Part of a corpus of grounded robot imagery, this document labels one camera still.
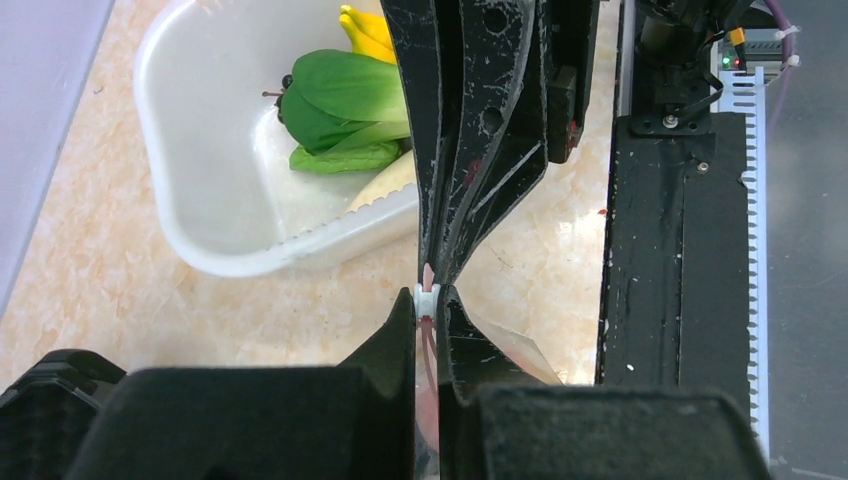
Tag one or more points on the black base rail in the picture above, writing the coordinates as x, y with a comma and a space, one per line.
683, 303

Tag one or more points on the yellow toy bell pepper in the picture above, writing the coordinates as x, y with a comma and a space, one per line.
368, 34

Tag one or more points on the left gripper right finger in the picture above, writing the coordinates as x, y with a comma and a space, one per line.
499, 427

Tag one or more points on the white oval plastic basket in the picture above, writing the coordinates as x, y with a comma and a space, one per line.
228, 203

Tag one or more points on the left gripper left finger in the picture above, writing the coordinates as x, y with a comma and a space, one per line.
353, 420

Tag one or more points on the green toy bok choy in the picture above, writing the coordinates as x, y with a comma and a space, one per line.
346, 112

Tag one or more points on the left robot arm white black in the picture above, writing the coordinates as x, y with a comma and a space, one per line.
47, 413

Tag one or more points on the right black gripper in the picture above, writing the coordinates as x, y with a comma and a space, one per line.
478, 130

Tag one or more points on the black toy grape cluster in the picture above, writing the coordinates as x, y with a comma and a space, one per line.
278, 96

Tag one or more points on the clear pink-dotted zip bag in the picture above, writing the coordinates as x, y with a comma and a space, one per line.
514, 353

